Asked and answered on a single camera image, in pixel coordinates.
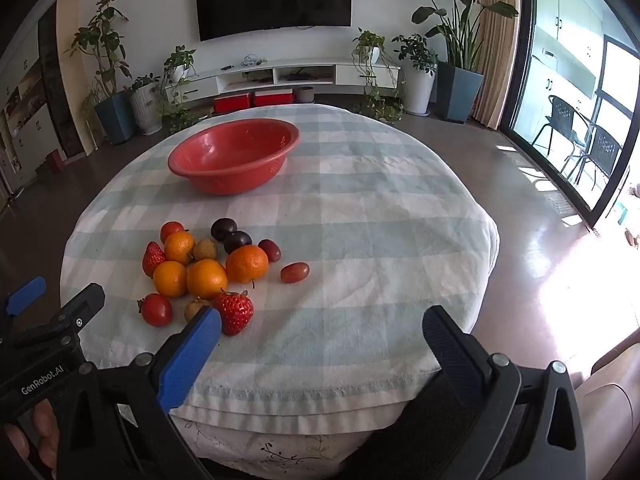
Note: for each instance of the black wall television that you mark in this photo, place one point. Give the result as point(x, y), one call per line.
point(275, 0)

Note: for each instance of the white wall cabinet with shelves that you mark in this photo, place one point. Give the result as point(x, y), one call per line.
point(30, 130)

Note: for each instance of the large-leaf plant in grey-blue pot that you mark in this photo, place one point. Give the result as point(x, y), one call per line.
point(462, 92)

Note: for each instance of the white balcony cabinet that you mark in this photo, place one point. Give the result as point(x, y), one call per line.
point(575, 20)

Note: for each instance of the trailing plant in white pot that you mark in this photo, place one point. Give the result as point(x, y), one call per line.
point(178, 62)
point(371, 42)

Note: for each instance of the small red stool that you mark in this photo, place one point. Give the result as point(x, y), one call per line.
point(56, 161)

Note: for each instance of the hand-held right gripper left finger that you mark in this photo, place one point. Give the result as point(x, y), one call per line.
point(190, 360)

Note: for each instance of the dark purple plum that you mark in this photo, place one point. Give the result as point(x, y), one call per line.
point(239, 241)
point(223, 228)

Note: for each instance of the black balcony chair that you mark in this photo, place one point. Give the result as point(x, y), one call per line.
point(560, 115)
point(602, 147)

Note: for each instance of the black set-top box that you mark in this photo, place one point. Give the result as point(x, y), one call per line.
point(300, 76)

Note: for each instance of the beige sofa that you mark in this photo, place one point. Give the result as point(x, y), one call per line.
point(610, 400)

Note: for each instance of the grey round flowerpot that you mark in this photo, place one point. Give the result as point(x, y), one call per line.
point(305, 95)

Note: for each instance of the red cherry tomato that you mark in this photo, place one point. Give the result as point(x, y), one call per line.
point(171, 230)
point(156, 310)

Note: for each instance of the black-framed sliding glass door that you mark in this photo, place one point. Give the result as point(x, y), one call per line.
point(515, 85)

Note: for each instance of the person's left hand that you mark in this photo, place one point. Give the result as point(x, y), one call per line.
point(46, 425)

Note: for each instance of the red strawberry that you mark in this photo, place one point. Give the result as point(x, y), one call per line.
point(153, 258)
point(234, 311)

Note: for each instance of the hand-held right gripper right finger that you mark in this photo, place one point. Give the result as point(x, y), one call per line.
point(455, 360)

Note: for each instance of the plant in white ribbed pot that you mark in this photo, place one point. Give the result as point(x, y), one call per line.
point(146, 107)

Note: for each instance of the white floral cloth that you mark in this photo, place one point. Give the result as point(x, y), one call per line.
point(260, 440)

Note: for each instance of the tall tree in blue pot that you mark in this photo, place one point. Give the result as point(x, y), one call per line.
point(116, 117)

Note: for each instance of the white television cabinet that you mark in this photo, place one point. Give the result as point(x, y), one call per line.
point(360, 76)

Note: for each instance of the large orange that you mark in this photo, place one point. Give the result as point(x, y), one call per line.
point(247, 263)

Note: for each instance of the plant in tall white pot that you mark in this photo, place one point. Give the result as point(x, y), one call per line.
point(417, 87)

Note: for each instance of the green white checkered tablecloth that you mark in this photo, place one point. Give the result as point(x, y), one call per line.
point(350, 210)

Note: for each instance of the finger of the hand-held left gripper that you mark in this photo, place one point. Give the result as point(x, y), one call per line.
point(25, 294)
point(75, 310)

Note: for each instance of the red plastic colander bowl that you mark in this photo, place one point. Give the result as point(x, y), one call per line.
point(225, 170)

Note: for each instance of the small orange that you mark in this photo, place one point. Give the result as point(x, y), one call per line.
point(170, 278)
point(206, 278)
point(179, 247)

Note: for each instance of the beige curtain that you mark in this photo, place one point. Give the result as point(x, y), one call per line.
point(500, 60)

